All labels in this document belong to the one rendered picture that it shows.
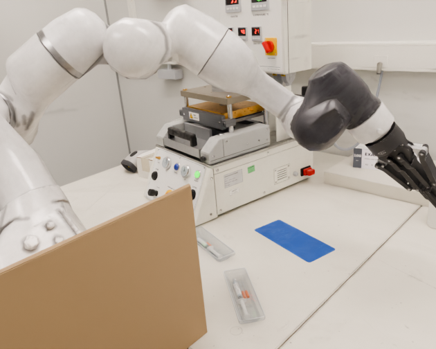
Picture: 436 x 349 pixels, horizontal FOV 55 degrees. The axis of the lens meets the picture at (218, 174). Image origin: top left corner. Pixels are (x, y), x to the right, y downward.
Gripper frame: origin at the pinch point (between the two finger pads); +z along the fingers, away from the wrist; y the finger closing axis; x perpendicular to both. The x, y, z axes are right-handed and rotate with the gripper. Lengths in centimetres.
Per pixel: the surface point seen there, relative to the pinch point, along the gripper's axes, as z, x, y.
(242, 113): -35, 17, -52
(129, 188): -42, -12, -99
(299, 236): -3.4, -10.3, -36.7
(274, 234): -7.8, -12.7, -41.7
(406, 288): 10.2, -17.0, -8.0
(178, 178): -35, -9, -67
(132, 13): -102, 86, -154
